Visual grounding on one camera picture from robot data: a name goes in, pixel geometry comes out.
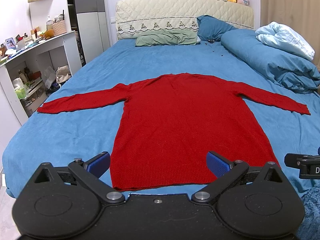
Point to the beige bag on floor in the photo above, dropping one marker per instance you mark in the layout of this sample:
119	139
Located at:
63	74

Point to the blue bed sheet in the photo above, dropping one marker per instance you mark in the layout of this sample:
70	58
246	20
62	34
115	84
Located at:
61	138

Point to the dark blue pillow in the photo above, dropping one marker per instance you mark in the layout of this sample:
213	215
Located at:
212	29

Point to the beige curtain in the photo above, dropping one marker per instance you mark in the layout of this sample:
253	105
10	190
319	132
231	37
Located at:
301	15

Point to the white shelf desk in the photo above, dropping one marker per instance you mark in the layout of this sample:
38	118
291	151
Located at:
33	58

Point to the light blue white blanket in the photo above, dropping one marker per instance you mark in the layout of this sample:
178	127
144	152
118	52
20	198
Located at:
283	37

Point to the green pillow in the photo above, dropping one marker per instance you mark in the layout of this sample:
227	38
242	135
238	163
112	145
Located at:
167	37

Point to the red knit sweater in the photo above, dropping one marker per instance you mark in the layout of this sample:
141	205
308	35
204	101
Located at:
171	122

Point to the grey white wardrobe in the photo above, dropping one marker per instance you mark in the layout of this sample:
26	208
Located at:
88	19

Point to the cream quilted headboard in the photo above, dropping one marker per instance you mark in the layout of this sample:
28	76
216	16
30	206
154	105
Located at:
134	17

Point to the woven storage basket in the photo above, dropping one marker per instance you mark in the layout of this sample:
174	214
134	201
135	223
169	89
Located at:
59	28

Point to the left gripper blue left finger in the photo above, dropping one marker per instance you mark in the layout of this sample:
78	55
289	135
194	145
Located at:
98	165

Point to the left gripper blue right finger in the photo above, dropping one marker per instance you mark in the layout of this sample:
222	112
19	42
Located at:
217	164

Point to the rolled blue duvet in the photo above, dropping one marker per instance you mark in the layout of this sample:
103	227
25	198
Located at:
282	68

